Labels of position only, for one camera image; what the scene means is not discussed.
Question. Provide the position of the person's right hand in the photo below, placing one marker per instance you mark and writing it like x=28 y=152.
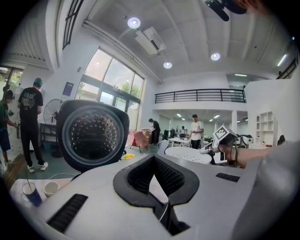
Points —
x=228 y=154

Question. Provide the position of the thin brown stirrer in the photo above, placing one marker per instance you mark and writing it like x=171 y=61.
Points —
x=27 y=175

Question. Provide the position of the glass entrance window wall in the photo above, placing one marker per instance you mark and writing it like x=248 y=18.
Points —
x=110 y=77

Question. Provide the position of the person's right forearm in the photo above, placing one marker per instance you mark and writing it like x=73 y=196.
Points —
x=250 y=157

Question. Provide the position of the white trestle table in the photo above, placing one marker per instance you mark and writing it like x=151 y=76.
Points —
x=179 y=140

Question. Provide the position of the black balcony railing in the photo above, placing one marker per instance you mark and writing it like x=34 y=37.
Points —
x=199 y=96
x=70 y=23

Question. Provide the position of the wooden plank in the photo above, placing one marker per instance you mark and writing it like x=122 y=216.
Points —
x=14 y=168

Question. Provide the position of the blue mug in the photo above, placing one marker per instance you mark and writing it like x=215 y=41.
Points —
x=35 y=198

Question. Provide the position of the black pedestal fan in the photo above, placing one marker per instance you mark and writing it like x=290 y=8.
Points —
x=52 y=112

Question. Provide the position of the blue wall poster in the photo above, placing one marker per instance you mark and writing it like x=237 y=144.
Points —
x=68 y=88

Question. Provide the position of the head-worn black camera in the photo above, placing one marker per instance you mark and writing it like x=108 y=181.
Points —
x=218 y=7

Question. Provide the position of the pink cloth-covered chair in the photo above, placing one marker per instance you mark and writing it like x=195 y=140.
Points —
x=138 y=139

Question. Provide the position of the white arched bookshelf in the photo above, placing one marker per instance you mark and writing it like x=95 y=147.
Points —
x=264 y=129

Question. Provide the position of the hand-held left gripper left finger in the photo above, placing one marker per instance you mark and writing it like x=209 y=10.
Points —
x=98 y=211

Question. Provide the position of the round ceiling light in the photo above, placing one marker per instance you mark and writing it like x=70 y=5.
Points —
x=215 y=56
x=167 y=65
x=134 y=22

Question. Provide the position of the blue-grey plastic chair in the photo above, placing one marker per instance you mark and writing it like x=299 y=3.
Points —
x=162 y=145

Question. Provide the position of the black metal side table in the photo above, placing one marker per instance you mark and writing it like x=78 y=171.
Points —
x=47 y=127

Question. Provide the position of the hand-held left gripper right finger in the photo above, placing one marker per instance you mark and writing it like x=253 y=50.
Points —
x=211 y=199

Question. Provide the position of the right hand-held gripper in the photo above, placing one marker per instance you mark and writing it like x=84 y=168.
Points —
x=222 y=134

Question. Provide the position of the yellow sunflower bouquet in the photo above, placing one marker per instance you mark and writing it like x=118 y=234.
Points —
x=129 y=156

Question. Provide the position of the purple rice cooker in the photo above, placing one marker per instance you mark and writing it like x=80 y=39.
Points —
x=93 y=136

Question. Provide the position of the ceiling air conditioner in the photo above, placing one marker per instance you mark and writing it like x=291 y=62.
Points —
x=151 y=41

